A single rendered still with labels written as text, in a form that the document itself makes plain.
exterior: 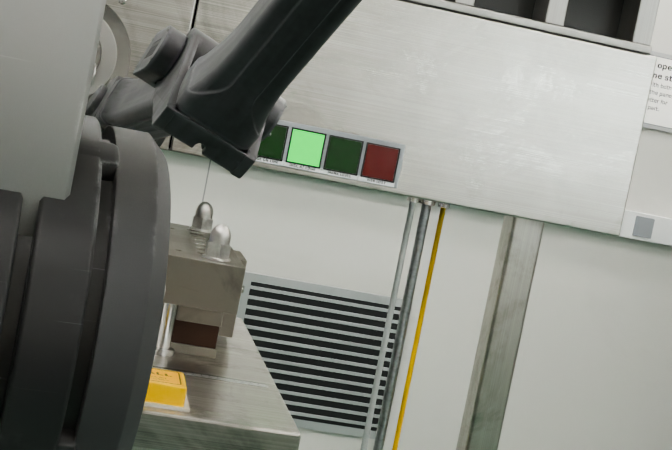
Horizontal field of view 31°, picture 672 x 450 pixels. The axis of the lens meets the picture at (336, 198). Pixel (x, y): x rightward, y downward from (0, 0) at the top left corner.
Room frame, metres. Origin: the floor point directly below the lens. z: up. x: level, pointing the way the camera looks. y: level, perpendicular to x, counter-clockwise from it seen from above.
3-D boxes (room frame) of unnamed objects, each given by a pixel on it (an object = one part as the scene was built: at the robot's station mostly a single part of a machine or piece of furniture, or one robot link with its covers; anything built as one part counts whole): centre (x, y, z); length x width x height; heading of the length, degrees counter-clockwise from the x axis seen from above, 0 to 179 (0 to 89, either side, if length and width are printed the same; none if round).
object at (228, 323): (1.70, 0.12, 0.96); 0.10 x 0.03 x 0.11; 11
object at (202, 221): (1.83, 0.19, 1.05); 0.04 x 0.04 x 0.04
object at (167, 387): (1.27, 0.15, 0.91); 0.07 x 0.07 x 0.02; 11
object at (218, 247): (1.51, 0.13, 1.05); 0.04 x 0.04 x 0.04
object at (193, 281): (1.66, 0.21, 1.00); 0.40 x 0.16 x 0.06; 11
